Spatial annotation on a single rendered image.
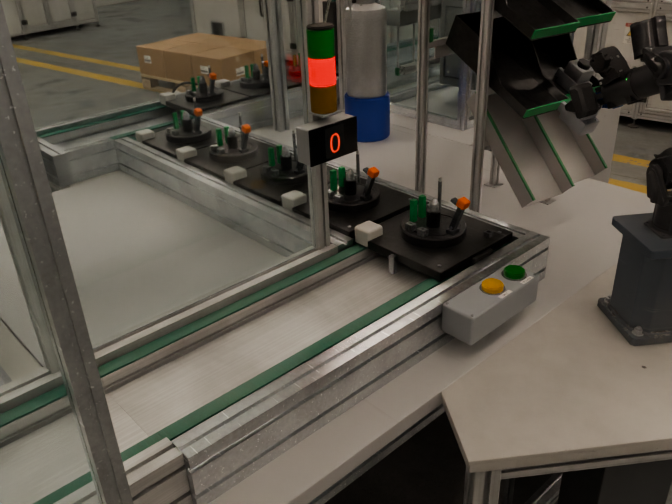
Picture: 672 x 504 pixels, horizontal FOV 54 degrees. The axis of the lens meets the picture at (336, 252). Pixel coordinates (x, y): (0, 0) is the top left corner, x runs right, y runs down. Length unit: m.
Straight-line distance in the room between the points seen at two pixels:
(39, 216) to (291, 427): 0.55
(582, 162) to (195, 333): 1.02
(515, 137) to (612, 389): 0.65
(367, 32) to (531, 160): 0.84
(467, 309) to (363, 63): 1.23
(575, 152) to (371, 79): 0.81
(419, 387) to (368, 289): 0.26
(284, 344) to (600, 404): 0.54
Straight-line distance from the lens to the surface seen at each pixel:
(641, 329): 1.36
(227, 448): 1.00
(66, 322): 0.72
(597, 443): 1.14
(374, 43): 2.25
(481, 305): 1.22
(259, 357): 1.18
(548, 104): 1.51
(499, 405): 1.17
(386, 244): 1.39
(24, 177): 0.65
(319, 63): 1.24
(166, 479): 0.98
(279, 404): 1.01
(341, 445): 1.08
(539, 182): 1.60
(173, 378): 1.17
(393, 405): 1.15
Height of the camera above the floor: 1.62
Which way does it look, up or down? 28 degrees down
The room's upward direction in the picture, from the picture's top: 3 degrees counter-clockwise
